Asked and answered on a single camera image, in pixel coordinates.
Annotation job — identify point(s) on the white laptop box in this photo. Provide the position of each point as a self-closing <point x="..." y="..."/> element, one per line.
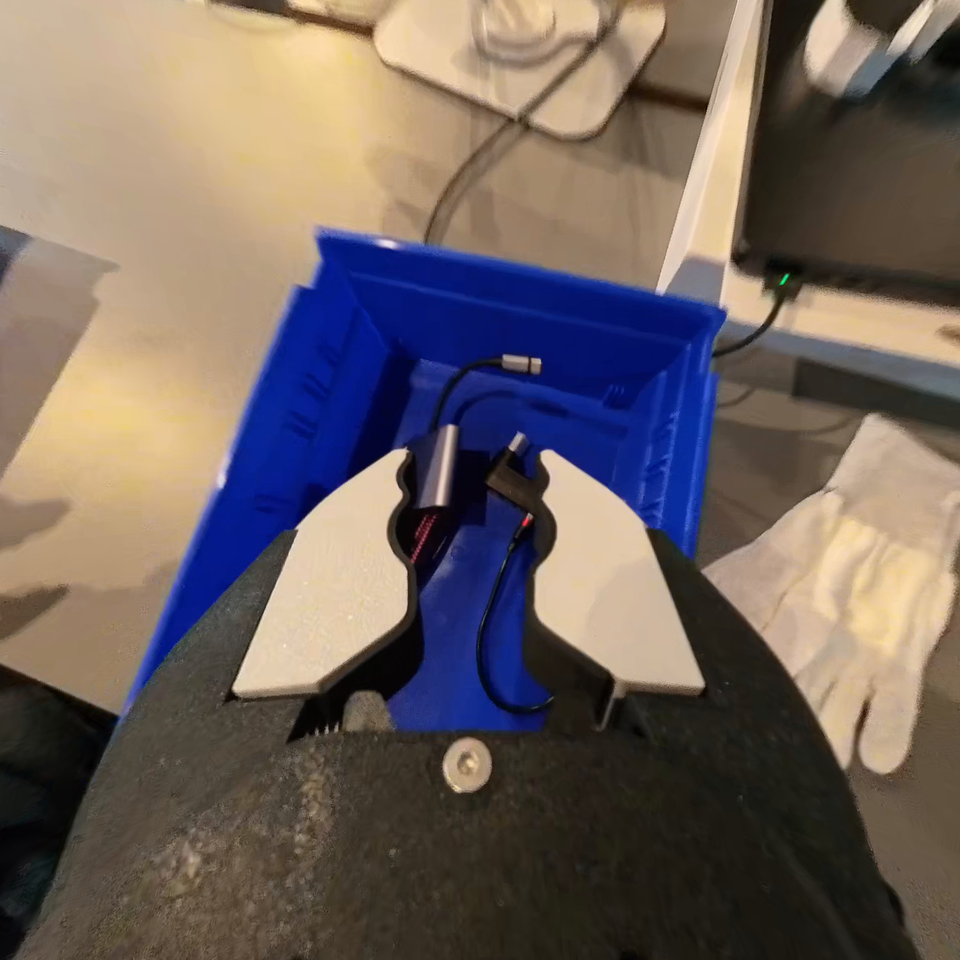
<point x="705" y="187"/>

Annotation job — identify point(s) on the black usb hub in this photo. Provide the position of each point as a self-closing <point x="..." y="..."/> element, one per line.
<point x="514" y="480"/>

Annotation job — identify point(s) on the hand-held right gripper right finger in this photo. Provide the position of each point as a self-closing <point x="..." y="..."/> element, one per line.
<point x="615" y="600"/>

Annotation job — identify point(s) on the dark laptop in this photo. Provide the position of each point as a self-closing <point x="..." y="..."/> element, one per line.
<point x="847" y="172"/>

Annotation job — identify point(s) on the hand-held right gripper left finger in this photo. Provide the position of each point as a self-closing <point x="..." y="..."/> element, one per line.
<point x="322" y="600"/>

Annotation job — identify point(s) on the white cloth glove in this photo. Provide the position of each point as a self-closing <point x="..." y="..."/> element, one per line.
<point x="847" y="600"/>

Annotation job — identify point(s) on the white charger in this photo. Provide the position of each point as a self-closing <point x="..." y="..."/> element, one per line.
<point x="855" y="52"/>

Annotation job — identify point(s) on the blue plastic bin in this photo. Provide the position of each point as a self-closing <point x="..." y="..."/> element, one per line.
<point x="525" y="322"/>

